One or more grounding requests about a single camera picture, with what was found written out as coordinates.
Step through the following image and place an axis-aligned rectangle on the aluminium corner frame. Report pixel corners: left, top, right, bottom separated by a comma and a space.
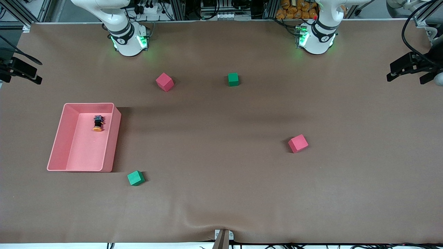
0, 0, 53, 29
414, 0, 443, 47

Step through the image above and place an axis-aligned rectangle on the white power strip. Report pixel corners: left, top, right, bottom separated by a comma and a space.
138, 3, 163, 15

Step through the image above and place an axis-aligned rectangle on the pile of orange lumps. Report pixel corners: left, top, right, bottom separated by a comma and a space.
275, 0, 319, 20

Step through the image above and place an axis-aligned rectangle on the camera stand pole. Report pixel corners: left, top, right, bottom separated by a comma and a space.
212, 230, 230, 249

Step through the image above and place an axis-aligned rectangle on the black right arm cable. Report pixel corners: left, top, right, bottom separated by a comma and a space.
0, 34, 43, 66

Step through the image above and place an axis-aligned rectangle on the pink foam cube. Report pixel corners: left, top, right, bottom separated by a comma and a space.
155, 73, 174, 92
288, 134, 309, 154

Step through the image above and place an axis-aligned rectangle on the grey metal bracket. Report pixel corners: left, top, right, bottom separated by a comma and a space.
214, 229, 234, 241

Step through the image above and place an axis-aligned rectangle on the pink plastic bin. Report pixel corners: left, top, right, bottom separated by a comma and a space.
47, 103, 122, 173

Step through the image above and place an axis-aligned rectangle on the orange push button switch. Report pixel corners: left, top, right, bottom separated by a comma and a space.
92, 115, 105, 132

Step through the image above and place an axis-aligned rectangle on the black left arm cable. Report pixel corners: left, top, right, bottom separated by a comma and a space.
401, 0, 443, 68

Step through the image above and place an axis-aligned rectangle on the aluminium frame post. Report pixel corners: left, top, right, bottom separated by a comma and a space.
262, 0, 280, 19
169, 0, 187, 21

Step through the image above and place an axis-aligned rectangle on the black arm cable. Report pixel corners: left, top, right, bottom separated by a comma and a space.
401, 0, 443, 68
0, 34, 43, 66

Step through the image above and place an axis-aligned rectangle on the brown table mat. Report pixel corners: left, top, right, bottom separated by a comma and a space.
0, 19, 443, 245

